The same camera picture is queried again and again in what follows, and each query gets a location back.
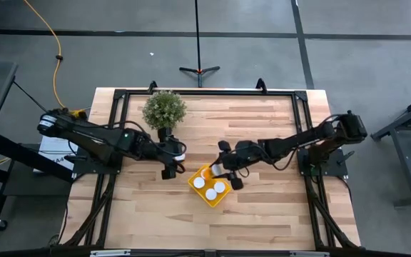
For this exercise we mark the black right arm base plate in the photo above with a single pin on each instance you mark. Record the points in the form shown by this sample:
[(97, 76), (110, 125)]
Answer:
[(334, 167)]

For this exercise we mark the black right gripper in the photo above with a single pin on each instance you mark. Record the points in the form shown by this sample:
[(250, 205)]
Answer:
[(239, 157)]

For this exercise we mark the dark grey metal table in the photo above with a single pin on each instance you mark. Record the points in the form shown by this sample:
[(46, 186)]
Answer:
[(405, 121)]

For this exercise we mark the black aluminium table frame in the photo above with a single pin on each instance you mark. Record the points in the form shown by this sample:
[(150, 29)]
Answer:
[(209, 93)]

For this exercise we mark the white paper ream box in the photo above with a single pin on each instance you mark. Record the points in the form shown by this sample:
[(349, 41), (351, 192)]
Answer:
[(54, 150)]

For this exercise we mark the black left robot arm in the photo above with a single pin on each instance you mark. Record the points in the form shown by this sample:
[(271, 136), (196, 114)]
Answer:
[(95, 139)]

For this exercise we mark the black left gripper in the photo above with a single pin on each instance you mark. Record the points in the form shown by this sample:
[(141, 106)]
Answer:
[(168, 150)]

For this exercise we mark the green potted plant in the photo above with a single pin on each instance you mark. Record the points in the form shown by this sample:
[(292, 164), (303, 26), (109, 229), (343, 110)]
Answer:
[(164, 110)]

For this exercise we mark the yellow plastic basket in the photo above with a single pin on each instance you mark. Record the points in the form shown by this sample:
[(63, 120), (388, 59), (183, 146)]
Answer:
[(205, 200)]

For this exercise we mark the black tripod stand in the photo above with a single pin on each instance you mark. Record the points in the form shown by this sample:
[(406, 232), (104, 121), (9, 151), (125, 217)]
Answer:
[(199, 69)]

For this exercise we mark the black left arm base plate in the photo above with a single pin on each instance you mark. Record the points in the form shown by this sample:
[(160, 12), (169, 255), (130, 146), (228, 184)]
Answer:
[(95, 170)]

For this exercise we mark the silver metal bracket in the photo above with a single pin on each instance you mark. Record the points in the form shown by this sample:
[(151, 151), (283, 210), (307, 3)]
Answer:
[(309, 254), (110, 253)]

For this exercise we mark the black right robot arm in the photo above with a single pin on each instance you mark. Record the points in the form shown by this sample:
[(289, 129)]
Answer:
[(298, 141)]

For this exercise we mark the black frame clamp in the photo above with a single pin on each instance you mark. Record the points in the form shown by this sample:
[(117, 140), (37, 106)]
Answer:
[(152, 86), (261, 85)]

